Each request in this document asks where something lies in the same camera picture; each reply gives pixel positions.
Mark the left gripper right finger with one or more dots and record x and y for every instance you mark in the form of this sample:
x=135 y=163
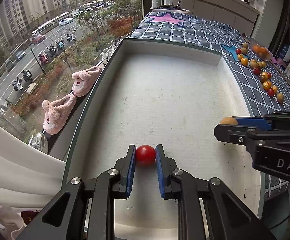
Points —
x=207 y=209

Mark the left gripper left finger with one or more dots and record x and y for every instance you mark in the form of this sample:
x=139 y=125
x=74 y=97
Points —
x=85 y=207

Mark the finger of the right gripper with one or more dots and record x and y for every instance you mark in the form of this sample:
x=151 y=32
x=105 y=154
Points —
x=258 y=122
x=234 y=134

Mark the brown kiwi fruit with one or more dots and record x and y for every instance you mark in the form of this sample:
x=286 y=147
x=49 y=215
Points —
x=229 y=121

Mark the red cherry tomato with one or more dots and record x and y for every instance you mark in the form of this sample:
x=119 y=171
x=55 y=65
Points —
x=145 y=154

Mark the red tomato in cluster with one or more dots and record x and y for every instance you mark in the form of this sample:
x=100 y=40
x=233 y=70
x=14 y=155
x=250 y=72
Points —
x=271 y=92

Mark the checkered grey tablecloth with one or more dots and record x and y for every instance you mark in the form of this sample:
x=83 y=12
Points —
x=225 y=55

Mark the large brown kiwi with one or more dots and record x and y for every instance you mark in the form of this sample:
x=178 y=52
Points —
x=254 y=64

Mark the lone yellow tomato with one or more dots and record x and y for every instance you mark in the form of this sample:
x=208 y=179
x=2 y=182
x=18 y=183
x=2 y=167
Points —
x=244 y=61

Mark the clear glass fruit bowl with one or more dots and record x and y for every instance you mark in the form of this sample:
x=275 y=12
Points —
x=261 y=51

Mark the kiwi on blue star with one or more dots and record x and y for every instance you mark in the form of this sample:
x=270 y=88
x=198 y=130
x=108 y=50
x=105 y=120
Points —
x=244 y=50

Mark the white tray with dark rim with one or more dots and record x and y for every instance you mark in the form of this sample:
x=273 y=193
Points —
x=106 y=129

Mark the pink plush slipper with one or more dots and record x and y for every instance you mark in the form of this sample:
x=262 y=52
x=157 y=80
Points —
x=57 y=113
x=84 y=80

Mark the white cabinet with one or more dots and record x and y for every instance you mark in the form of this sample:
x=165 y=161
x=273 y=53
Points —
x=235 y=13

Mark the pink container with black item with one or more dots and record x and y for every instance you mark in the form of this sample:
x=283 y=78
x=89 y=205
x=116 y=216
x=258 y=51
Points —
x=169 y=8

